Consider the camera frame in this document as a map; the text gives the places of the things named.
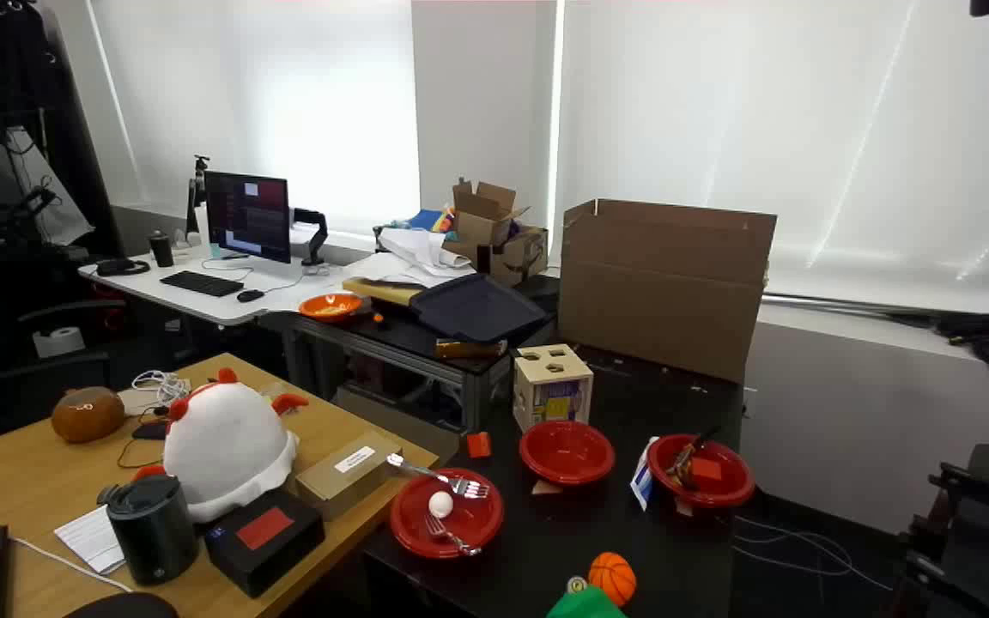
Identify red plastic bowl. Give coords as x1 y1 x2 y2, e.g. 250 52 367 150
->
645 430 759 516
388 465 507 562
515 419 617 490

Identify large cardboard box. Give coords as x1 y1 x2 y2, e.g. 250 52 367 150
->
557 197 779 387

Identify black red cart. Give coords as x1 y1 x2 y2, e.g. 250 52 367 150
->
893 444 989 618

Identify red square block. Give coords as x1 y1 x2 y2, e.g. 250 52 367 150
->
688 452 728 486

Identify black stick tool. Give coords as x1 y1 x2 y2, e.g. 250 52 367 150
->
663 430 721 480

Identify blue white card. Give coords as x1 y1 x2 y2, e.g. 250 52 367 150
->
628 444 665 516

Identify wooden shape sorter box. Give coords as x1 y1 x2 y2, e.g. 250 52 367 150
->
510 341 597 436

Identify small open cardboard box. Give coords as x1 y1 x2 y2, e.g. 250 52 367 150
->
447 180 553 287

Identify orange ball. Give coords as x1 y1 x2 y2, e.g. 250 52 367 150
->
585 551 641 612

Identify white paper pile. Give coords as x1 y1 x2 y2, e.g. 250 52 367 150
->
375 224 475 287

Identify green toy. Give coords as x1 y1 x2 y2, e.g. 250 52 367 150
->
541 573 630 618

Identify yellow flat box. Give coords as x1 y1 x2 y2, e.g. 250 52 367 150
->
341 274 423 310

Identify orange dish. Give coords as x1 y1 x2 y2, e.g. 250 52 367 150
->
296 292 372 327

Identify flat brown cardboard box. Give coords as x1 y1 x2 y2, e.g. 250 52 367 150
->
287 430 407 518

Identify computer monitor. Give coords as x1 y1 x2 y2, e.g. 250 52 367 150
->
201 168 296 268

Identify white plush toy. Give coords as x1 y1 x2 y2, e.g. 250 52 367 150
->
131 363 312 526

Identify white desk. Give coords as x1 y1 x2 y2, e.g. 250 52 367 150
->
75 239 406 332

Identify black box red label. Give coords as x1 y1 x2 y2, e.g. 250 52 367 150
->
201 485 325 600

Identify black cup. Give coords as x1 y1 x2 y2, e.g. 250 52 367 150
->
146 225 179 271

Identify clear plastic container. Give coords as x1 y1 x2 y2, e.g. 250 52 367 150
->
128 369 183 417

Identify black headset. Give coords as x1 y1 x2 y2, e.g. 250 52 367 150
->
91 253 153 277

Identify black cylinder speaker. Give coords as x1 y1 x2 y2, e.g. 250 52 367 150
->
104 474 201 587

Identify brown football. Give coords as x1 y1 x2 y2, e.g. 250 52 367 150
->
48 385 131 445

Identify tissue box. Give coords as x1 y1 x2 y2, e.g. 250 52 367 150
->
32 322 89 361

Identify hanging dark clothes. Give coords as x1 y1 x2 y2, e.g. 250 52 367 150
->
0 0 128 268

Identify white paper sheet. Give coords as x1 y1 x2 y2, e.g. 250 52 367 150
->
52 500 128 577

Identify black office chair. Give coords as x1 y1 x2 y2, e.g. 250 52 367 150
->
0 292 121 452

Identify wooden desk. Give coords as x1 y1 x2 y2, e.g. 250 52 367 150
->
0 350 443 618

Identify floor cables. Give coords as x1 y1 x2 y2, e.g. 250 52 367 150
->
731 513 901 596

